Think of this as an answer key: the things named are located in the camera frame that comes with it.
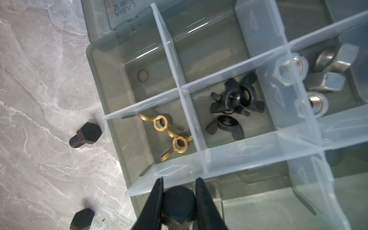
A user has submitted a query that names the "brass wing nut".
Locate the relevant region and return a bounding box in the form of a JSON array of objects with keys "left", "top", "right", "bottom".
[
  {"left": 160, "top": 136, "right": 193, "bottom": 162},
  {"left": 138, "top": 112, "right": 179, "bottom": 139}
]

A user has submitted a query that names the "black wing nut cluster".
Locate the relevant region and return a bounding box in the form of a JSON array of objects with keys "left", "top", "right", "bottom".
[
  {"left": 239, "top": 72, "right": 265, "bottom": 113},
  {"left": 210, "top": 79, "right": 250, "bottom": 117}
]

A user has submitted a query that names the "black hex bolt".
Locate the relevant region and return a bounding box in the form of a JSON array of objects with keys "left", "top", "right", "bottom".
[
  {"left": 69, "top": 122, "right": 102, "bottom": 148},
  {"left": 70, "top": 209, "right": 95, "bottom": 230},
  {"left": 162, "top": 186, "right": 197, "bottom": 230}
]

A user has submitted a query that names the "grey plastic organizer box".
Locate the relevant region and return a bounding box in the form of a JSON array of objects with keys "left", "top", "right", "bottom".
[{"left": 81, "top": 1, "right": 368, "bottom": 230}]

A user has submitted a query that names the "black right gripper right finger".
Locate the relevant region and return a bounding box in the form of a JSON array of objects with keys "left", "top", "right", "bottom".
[{"left": 195, "top": 177, "right": 228, "bottom": 230}]

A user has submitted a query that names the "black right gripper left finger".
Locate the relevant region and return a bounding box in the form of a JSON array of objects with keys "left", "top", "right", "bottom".
[{"left": 132, "top": 177, "right": 164, "bottom": 230}]

